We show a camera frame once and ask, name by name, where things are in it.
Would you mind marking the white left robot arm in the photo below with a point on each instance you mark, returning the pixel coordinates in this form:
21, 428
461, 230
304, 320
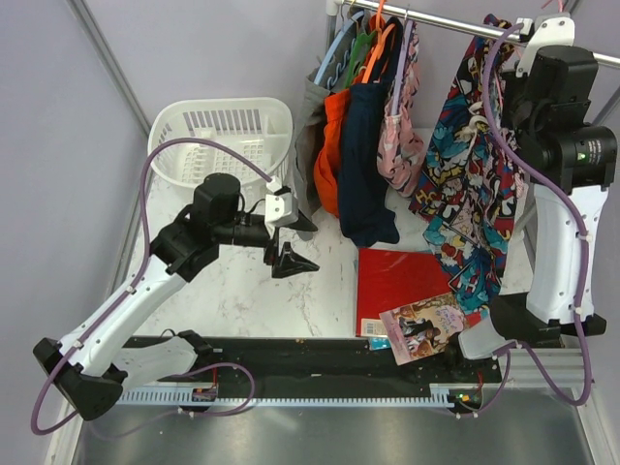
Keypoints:
93, 367

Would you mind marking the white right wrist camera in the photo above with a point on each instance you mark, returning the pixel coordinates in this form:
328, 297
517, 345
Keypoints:
543, 31

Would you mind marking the grey shorts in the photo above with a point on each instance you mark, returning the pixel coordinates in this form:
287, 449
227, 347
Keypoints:
309, 124

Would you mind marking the comic print shorts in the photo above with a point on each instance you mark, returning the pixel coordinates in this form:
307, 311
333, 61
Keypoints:
468, 191

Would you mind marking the orange hanger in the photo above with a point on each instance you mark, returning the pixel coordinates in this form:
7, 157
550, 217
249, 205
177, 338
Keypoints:
378, 31

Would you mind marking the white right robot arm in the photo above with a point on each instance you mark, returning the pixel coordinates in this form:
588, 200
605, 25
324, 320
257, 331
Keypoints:
572, 165

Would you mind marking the pink shark print shorts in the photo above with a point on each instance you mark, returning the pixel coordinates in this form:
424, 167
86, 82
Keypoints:
401, 149

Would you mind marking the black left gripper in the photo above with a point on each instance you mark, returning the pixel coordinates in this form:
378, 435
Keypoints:
289, 263

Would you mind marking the navy blue shorts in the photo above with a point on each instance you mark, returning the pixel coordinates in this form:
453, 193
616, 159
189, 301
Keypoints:
363, 215

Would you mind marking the lilac hanger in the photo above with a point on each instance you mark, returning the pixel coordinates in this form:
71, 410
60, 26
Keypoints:
409, 29

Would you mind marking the orange shorts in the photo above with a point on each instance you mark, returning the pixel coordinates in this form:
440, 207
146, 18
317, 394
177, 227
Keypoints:
328, 163

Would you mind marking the Taming of Shrew book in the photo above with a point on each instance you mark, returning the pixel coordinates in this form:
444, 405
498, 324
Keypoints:
423, 329

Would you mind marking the red plastic folder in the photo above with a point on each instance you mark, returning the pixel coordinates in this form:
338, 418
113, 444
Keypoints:
389, 279

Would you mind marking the green hanger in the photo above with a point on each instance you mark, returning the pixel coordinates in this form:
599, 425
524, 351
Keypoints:
363, 46

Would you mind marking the metal clothes rail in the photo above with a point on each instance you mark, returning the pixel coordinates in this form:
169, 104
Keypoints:
487, 32

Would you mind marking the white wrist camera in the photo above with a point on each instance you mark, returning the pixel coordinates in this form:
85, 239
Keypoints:
543, 31
281, 209

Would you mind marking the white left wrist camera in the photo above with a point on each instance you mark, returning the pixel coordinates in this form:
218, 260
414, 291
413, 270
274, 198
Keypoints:
281, 209

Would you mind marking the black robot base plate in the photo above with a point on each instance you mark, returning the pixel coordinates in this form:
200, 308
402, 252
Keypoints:
332, 367

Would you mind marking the light blue cable duct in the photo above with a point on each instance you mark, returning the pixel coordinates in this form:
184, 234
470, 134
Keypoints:
186, 397

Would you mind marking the light blue hanger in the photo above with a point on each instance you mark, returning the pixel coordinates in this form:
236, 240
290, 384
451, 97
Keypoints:
334, 48

